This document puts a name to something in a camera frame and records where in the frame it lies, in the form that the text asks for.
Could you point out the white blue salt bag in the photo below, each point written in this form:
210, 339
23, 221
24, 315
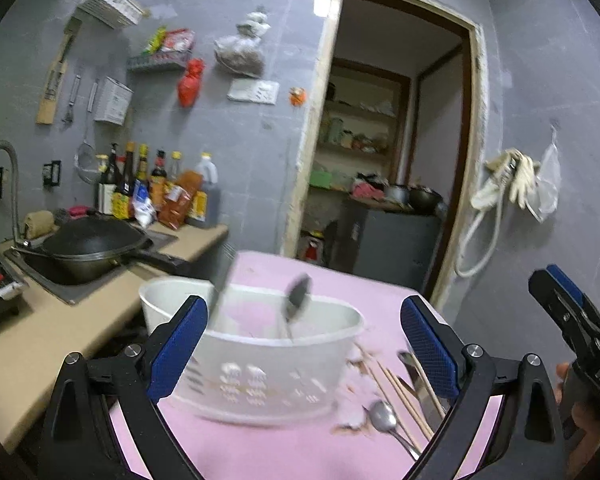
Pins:
144, 205

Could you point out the hanging mesh strainer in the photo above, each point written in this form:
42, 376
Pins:
86, 160

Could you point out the black pot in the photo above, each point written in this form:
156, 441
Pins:
425, 197

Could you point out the orange wall hook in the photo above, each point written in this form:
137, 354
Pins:
297, 96

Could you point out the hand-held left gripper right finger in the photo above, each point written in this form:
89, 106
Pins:
430, 347

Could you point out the red chili powder bag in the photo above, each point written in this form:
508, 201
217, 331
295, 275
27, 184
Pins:
180, 200

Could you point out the person's right hand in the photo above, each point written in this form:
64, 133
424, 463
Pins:
587, 435

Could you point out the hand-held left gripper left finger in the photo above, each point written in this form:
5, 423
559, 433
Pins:
177, 347

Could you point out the pink dish sponge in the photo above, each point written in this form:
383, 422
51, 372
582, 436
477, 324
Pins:
80, 211

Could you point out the pale yellow cap bottle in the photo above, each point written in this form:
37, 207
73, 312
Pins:
101, 180

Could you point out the white plastic utensil basket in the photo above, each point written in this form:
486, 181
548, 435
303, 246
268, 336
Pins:
260, 365

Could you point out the curved metal faucet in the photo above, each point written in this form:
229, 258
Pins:
14, 185

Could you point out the white wall socket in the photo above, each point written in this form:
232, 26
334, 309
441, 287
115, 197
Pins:
254, 92

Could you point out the pink cloth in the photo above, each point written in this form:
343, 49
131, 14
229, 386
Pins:
367, 191

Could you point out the wooden door frame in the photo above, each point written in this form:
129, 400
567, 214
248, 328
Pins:
315, 110

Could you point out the clear bag of dried goods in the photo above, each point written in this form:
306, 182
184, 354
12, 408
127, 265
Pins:
240, 52

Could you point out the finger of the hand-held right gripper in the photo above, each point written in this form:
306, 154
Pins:
570, 287
555, 305

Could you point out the green yellow snack packet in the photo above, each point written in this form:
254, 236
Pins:
156, 42

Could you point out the white plastic wall basket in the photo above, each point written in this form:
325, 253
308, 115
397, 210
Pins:
111, 5

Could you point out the clear bottle yellow cap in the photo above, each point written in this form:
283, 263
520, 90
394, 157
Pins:
175, 167

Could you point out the hanging clear plastic bag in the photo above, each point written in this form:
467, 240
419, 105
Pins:
547, 185

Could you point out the red plastic bag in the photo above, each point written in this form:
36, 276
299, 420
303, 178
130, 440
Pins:
190, 85

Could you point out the red white container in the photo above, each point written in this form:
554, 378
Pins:
312, 247

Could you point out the white wall box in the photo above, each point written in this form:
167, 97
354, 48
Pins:
112, 102

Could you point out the wooden chopstick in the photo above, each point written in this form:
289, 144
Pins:
415, 400
397, 405
410, 405

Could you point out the wooden storage shelf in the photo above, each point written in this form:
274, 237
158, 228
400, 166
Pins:
360, 110

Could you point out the steel wool scrubber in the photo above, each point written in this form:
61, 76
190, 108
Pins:
62, 217

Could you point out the pink tablecloth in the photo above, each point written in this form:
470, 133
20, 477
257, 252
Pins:
290, 450

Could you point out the hanging metal peeler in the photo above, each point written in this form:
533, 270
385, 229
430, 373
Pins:
72, 100

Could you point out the flat stainless steel utensil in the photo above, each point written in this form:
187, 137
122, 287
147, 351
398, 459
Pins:
420, 385

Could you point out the silver pot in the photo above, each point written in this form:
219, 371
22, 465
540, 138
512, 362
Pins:
396, 194

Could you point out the grey wall shelf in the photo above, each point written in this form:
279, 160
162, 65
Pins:
157, 61

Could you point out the shiny metal spoon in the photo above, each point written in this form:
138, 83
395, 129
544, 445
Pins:
382, 417

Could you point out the dark grey cabinet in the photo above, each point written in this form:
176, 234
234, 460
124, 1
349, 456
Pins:
390, 245

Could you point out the dark pump sauce bottle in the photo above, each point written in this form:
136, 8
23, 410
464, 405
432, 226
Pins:
112, 175

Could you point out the tan loofah sponge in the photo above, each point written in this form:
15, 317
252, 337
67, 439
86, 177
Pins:
39, 224

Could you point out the black wok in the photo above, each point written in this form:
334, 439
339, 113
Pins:
90, 245

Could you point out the brown cap soy bottle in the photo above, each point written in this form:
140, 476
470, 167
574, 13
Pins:
126, 175

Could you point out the beige kitchen counter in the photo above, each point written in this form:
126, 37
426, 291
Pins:
55, 345

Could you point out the dark metal spoon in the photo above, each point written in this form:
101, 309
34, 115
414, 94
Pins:
296, 295

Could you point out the steel kitchen sink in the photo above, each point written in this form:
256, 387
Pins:
62, 290

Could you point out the yellow cap dark bottle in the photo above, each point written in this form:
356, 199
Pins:
141, 170

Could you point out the red white snack packet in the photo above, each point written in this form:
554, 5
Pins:
179, 41

